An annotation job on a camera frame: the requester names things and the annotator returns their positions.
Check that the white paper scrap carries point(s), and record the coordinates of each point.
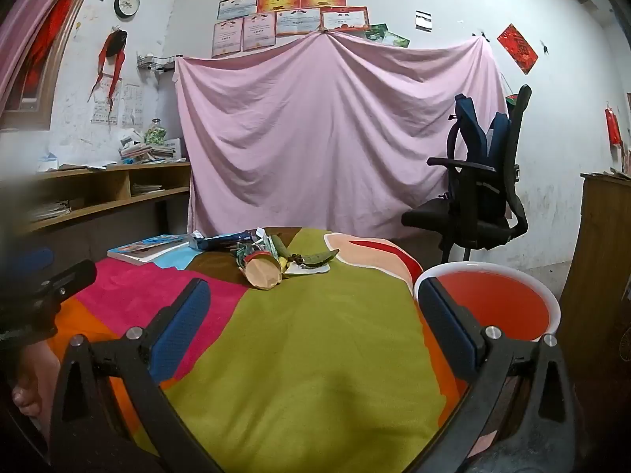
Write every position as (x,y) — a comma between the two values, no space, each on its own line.
(310,270)

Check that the green vegetable piece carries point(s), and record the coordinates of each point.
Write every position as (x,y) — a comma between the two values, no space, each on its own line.
(279,245)

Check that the wooden window frame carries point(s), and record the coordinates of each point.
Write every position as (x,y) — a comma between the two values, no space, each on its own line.
(44,103)

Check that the paper wall calendar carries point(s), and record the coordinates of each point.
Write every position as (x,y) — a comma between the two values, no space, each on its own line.
(118,106)

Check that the blue illustrated book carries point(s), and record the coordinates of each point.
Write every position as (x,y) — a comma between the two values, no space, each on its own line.
(148,246)

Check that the black and white wall photo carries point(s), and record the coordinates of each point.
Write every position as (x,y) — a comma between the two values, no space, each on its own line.
(424,19)

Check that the small tissue box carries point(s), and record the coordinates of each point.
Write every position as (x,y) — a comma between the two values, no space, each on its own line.
(50,162)

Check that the green banana peel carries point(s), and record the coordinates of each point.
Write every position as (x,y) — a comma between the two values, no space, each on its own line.
(320,257)

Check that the metal wall rack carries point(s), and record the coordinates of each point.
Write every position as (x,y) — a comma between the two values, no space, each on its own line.
(155,61)

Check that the striped wrapper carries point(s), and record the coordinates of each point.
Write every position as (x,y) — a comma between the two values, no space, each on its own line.
(254,247)

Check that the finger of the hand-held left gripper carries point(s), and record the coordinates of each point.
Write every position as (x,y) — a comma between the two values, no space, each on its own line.
(32,262)
(69,278)

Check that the glass jar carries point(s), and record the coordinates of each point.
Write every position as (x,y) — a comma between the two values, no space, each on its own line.
(156,133)

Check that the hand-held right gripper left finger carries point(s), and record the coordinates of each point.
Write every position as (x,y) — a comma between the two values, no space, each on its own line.
(182,327)

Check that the colourful patchwork blanket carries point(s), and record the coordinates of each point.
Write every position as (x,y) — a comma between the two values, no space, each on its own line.
(320,354)

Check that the red square wall decoration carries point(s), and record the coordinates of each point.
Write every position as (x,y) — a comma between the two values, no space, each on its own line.
(517,48)

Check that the wooden shelf desk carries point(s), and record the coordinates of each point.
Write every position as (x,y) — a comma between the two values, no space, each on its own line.
(118,177)

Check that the pink hanging sheet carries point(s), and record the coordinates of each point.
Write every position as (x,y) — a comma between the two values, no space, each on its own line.
(320,133)

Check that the stack of books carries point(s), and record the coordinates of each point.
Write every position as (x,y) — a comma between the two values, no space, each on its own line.
(148,151)

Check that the person's left hand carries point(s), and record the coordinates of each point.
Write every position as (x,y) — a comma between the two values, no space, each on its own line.
(34,384)

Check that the group of wall certificates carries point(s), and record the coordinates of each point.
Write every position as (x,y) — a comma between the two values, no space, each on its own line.
(296,5)

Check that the stack of old magazines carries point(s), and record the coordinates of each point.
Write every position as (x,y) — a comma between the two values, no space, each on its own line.
(49,211)

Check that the round wall clock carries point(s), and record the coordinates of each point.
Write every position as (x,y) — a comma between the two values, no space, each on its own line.
(127,4)

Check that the black office chair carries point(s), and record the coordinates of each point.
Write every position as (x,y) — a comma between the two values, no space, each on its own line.
(443,217)

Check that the brown paper cup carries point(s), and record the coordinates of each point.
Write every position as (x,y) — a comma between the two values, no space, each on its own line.
(261,271)

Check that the green wall pictures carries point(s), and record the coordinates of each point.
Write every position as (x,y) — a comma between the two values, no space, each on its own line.
(387,35)

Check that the white and red plastic bin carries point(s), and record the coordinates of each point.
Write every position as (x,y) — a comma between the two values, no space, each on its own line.
(493,300)

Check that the red and black hanging ornament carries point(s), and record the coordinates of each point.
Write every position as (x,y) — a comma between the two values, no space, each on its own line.
(113,47)

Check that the brown wooden cabinet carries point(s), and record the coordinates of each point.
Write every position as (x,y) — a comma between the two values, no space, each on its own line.
(601,256)

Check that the thin paper pile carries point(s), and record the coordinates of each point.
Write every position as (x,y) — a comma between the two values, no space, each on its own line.
(147,188)

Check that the blue snack wrapper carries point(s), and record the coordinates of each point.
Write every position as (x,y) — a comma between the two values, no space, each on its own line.
(222,242)

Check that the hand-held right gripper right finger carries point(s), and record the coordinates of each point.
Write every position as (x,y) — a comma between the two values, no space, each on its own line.
(446,327)

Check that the red hanging wall charm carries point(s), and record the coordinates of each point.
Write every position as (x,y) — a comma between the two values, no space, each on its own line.
(614,128)

